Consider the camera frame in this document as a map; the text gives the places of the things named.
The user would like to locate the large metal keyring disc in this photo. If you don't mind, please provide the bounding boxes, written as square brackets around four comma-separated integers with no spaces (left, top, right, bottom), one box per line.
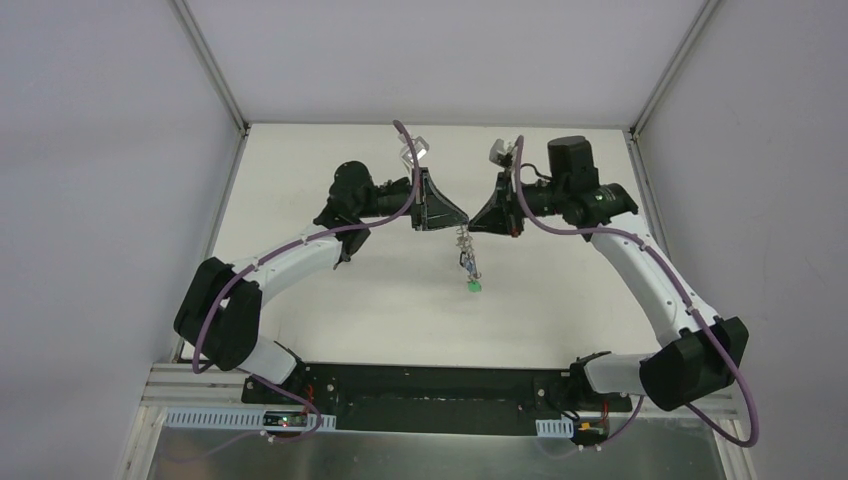
[456,225,481,283]

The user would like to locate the key with black tag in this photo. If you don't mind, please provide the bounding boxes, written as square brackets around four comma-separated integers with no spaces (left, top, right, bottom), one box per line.
[333,255,350,270]

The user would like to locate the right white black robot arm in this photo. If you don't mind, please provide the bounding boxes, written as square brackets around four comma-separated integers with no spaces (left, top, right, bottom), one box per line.
[469,136,749,411]

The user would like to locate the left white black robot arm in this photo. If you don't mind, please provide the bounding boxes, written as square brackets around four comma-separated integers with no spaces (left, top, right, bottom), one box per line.
[174,161,469,405]

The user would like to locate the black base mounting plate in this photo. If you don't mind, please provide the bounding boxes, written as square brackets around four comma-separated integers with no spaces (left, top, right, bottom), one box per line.
[282,363,633,436]

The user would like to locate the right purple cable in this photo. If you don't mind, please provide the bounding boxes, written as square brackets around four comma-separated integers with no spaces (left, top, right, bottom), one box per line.
[513,135,761,448]

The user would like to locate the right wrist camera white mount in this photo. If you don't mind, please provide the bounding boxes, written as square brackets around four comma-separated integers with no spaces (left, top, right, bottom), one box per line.
[488,139,516,171]

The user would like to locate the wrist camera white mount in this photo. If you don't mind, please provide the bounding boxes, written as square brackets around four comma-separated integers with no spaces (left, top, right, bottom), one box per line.
[398,133,430,174]
[488,139,516,171]

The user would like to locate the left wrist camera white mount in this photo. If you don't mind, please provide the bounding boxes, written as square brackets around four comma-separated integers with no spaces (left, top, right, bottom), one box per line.
[398,133,430,174]

